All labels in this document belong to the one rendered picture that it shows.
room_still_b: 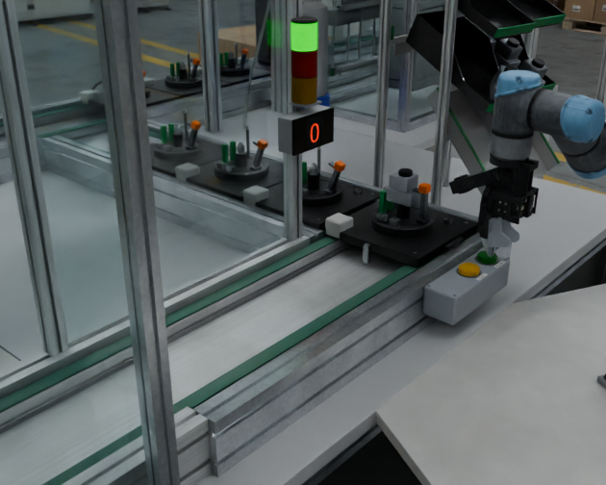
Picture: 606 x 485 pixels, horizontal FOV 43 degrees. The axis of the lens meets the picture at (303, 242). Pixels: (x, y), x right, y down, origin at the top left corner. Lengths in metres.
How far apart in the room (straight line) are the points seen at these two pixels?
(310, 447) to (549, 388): 0.44
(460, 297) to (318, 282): 0.29
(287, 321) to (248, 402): 0.30
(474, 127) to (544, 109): 0.53
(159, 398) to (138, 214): 0.24
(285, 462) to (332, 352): 0.20
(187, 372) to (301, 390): 0.19
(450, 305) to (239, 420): 0.48
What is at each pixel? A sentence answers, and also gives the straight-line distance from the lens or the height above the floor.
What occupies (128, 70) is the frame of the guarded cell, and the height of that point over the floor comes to 1.48.
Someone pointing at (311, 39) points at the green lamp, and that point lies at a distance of 1.45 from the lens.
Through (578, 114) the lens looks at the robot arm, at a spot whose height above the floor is 1.30.
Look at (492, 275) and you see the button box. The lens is 1.53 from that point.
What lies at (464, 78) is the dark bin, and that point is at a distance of 1.82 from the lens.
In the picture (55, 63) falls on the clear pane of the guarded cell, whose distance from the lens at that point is 0.76.
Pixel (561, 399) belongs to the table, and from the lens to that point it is 1.38.
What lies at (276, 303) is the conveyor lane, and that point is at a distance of 1.46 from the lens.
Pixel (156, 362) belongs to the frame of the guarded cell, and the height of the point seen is 1.14.
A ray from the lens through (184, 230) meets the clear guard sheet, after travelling 1.39.
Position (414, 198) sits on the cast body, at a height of 1.04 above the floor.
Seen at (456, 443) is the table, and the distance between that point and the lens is 1.24.
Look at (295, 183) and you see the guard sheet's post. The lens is 1.56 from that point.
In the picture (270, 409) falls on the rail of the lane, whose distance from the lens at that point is 1.19.
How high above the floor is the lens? 1.65
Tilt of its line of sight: 25 degrees down
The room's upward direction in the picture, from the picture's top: straight up
